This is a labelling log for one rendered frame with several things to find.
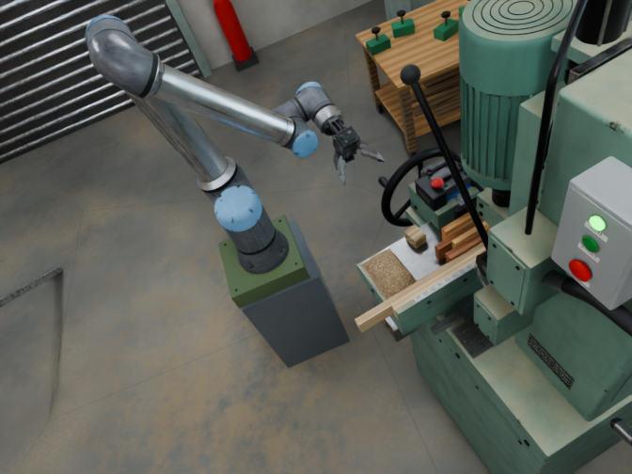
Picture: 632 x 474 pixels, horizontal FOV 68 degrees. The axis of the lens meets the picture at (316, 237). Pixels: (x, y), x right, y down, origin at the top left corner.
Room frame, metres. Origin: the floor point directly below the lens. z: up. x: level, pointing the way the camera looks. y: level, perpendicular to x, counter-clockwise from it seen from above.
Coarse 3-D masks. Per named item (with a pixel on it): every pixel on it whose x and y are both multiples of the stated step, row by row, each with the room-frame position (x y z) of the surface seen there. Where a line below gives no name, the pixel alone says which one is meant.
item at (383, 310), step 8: (472, 248) 0.58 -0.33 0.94; (480, 248) 0.57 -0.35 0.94; (464, 256) 0.57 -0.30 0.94; (448, 264) 0.57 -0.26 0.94; (440, 272) 0.56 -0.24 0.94; (424, 280) 0.55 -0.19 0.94; (408, 288) 0.55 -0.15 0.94; (416, 288) 0.54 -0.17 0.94; (392, 296) 0.55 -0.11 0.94; (400, 296) 0.54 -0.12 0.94; (384, 304) 0.54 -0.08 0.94; (368, 312) 0.53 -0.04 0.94; (376, 312) 0.53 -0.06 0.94; (384, 312) 0.52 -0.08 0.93; (392, 312) 0.53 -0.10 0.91; (360, 320) 0.52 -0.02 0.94; (368, 320) 0.52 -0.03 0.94; (376, 320) 0.52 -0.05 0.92; (360, 328) 0.51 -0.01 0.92; (368, 328) 0.52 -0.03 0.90
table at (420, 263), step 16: (416, 224) 0.77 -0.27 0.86; (432, 224) 0.72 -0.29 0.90; (400, 240) 0.71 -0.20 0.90; (432, 240) 0.67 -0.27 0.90; (400, 256) 0.67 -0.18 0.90; (416, 256) 0.65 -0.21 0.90; (432, 256) 0.63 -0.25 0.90; (416, 272) 0.61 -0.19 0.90; (432, 272) 0.59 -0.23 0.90; (464, 288) 0.52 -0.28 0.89; (480, 288) 0.53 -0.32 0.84; (448, 304) 0.51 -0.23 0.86; (416, 320) 0.50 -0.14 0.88
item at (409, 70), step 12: (408, 72) 0.64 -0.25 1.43; (408, 84) 0.64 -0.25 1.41; (420, 96) 0.63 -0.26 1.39; (432, 120) 0.60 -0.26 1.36; (432, 132) 0.59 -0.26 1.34; (444, 144) 0.57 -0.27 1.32; (444, 156) 0.56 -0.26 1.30; (456, 168) 0.54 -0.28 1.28; (456, 180) 0.53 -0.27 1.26; (468, 204) 0.50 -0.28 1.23; (480, 228) 0.47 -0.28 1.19; (480, 264) 0.44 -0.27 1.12
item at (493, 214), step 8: (488, 192) 0.62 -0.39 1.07; (480, 200) 0.61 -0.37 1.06; (488, 200) 0.60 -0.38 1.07; (480, 208) 0.61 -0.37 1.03; (488, 208) 0.59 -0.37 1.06; (496, 208) 0.57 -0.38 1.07; (504, 208) 0.56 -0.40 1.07; (480, 216) 0.61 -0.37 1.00; (488, 216) 0.59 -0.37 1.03; (496, 216) 0.56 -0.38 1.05; (504, 216) 0.54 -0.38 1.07; (488, 224) 0.58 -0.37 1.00; (496, 224) 0.56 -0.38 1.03
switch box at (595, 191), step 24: (600, 168) 0.29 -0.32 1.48; (624, 168) 0.28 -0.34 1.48; (576, 192) 0.28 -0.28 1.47; (600, 192) 0.26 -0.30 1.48; (624, 192) 0.25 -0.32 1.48; (576, 216) 0.27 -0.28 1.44; (624, 216) 0.22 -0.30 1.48; (576, 240) 0.26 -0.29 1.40; (600, 240) 0.23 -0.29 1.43; (624, 240) 0.21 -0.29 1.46; (600, 264) 0.22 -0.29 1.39; (624, 264) 0.20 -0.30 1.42; (600, 288) 0.21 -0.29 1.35; (624, 288) 0.19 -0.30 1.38
